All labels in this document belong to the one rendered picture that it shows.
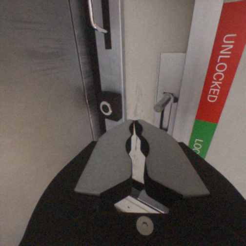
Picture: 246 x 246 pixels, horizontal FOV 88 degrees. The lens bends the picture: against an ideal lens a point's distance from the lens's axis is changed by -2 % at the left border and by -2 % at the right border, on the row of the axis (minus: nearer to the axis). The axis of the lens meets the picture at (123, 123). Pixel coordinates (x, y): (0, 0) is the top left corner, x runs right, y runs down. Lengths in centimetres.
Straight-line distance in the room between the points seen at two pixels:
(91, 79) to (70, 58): 6
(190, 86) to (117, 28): 16
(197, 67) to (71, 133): 26
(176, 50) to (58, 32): 19
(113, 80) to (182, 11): 16
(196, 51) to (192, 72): 3
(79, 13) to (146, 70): 16
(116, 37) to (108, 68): 6
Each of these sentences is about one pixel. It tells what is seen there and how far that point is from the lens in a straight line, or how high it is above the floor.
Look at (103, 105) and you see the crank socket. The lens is 29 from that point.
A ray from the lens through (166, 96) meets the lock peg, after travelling 25.
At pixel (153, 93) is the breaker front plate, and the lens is 27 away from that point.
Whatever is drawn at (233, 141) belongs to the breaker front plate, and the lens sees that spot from 28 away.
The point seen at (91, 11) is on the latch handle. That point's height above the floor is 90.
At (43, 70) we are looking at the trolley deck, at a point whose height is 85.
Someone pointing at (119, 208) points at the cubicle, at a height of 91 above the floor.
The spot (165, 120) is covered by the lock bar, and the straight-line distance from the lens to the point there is 29.
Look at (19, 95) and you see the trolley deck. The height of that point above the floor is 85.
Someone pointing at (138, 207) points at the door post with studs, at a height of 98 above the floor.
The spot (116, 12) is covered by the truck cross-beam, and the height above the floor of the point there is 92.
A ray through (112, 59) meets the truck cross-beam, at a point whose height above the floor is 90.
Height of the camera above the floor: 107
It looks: 28 degrees down
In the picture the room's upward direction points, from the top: 106 degrees clockwise
